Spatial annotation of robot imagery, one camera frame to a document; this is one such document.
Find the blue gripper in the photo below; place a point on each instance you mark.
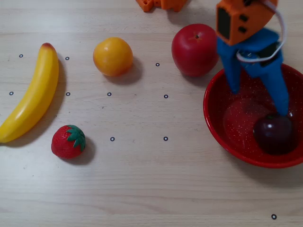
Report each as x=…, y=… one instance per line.
x=256, y=67

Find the dark purple plum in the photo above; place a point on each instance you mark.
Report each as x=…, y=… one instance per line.
x=273, y=134

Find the red speckled bowl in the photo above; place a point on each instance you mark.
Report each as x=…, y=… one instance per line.
x=236, y=123

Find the red apple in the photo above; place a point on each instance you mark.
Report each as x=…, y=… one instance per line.
x=194, y=52

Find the yellow orange peach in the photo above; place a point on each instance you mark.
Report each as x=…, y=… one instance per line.
x=112, y=56

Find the red strawberry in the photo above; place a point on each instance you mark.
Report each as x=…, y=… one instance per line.
x=62, y=144

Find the yellow banana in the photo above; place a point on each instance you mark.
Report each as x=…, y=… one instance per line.
x=35, y=94

